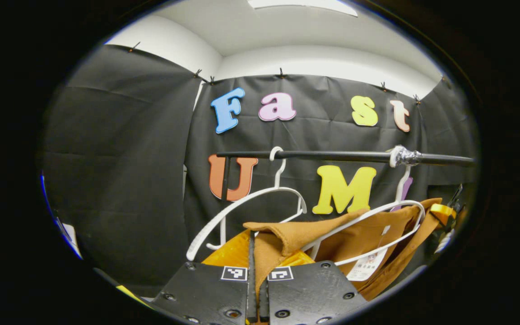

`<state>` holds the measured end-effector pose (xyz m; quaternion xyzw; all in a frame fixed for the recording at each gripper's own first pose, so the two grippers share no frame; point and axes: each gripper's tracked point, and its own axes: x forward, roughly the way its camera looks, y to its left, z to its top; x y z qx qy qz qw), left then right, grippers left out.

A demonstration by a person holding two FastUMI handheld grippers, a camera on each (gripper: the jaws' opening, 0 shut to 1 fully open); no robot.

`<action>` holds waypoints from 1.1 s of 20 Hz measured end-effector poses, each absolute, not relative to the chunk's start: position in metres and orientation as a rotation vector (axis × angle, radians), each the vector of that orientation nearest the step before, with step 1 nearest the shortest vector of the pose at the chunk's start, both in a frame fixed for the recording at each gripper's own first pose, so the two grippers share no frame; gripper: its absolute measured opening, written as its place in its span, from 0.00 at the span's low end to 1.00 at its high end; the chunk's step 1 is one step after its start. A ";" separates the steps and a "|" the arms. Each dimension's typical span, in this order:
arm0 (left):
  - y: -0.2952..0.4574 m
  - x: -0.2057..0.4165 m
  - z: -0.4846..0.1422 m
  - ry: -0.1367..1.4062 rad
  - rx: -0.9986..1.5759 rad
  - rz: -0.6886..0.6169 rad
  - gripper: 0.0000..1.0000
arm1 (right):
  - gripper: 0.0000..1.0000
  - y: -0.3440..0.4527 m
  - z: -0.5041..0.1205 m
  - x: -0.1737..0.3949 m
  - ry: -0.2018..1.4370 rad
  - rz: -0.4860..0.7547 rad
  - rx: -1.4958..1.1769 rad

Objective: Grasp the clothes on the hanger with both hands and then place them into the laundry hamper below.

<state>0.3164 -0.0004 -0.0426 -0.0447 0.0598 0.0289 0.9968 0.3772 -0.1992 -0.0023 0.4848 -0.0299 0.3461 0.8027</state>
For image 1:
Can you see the brown shirt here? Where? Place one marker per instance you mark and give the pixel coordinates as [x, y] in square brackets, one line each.
[287, 237]

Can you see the ceiling light panel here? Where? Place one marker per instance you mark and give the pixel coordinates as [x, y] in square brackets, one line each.
[303, 4]

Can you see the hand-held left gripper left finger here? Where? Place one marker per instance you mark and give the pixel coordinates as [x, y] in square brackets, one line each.
[251, 253]

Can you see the black backdrop cloth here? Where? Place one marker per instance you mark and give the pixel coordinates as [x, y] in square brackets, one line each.
[120, 180]

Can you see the white plastic hanger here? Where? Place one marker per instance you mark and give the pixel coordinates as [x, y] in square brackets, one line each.
[242, 203]

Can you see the black clothes rack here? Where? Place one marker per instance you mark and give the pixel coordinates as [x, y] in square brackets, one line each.
[332, 156]

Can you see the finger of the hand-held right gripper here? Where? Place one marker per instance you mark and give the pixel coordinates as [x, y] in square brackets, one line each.
[445, 211]

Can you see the white hanger with taped hook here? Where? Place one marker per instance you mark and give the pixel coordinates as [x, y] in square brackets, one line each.
[377, 210]

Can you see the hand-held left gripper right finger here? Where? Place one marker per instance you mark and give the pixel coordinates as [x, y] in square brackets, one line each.
[309, 291]

